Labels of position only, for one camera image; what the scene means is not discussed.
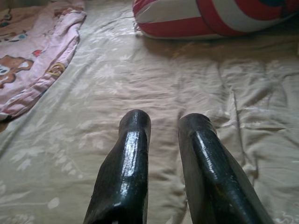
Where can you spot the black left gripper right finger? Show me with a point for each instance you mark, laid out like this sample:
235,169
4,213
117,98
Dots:
210,172

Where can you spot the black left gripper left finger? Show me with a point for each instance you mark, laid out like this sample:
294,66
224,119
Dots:
130,168

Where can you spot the pink cartoon blanket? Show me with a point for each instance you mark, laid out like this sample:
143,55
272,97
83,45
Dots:
35,46

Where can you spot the beige floral bed sheet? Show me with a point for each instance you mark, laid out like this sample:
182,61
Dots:
140,81

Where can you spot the red white striped bolster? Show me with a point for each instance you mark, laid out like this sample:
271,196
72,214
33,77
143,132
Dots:
187,21

